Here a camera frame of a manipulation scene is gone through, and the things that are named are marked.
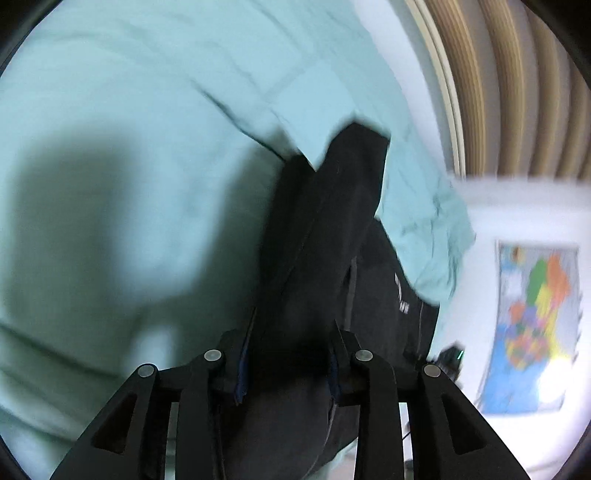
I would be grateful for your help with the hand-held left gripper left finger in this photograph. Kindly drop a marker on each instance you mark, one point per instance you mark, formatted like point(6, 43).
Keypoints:
point(242, 369)

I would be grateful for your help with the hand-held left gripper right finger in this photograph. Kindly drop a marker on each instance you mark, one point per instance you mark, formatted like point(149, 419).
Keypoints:
point(335, 374)

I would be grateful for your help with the black hooded jacket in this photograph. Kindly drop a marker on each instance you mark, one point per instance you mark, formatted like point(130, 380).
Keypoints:
point(323, 230)

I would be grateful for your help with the light teal blanket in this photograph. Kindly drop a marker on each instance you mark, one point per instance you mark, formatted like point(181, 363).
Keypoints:
point(138, 138)

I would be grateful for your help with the wooden slatted headboard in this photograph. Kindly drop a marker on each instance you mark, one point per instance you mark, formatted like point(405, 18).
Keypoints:
point(517, 83)

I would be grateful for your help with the colourful wall map poster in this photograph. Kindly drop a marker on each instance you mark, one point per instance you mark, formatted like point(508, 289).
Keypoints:
point(535, 323)

